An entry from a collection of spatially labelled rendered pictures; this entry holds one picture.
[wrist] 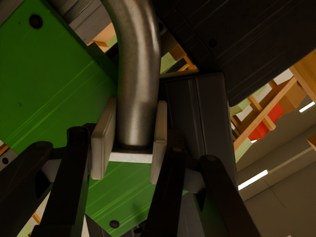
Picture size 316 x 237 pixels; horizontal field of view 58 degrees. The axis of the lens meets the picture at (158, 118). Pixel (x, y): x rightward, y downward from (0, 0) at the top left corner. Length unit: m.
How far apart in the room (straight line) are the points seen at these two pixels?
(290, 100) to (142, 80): 4.08
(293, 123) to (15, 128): 9.56
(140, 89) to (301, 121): 9.58
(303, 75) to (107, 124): 0.90
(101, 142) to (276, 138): 9.63
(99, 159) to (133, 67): 0.07
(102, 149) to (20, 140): 0.12
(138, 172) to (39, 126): 0.10
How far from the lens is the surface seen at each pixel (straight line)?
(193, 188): 0.16
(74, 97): 0.24
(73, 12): 0.25
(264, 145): 9.79
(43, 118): 0.26
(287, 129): 9.73
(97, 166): 0.17
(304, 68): 1.03
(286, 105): 4.29
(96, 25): 0.89
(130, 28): 0.19
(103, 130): 0.17
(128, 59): 0.19
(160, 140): 0.16
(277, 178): 7.94
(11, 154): 0.45
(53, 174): 0.16
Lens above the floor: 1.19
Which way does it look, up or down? 2 degrees up
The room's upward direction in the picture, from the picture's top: 142 degrees clockwise
